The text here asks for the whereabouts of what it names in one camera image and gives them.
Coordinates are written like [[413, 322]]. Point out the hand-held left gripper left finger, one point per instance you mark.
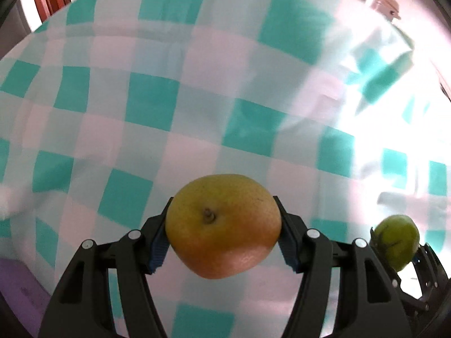
[[158, 250]]

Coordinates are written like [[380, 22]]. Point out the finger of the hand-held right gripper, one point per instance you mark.
[[389, 273], [428, 264]]

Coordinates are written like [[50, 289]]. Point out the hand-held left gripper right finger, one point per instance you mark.
[[287, 250]]

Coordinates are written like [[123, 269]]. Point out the yellow pear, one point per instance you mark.
[[222, 225]]

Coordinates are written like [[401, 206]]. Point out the teal white checked tablecloth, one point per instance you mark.
[[211, 77]]

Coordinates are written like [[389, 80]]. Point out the small green citrus fruit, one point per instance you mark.
[[397, 241]]

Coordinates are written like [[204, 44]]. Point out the purple mat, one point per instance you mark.
[[21, 295]]

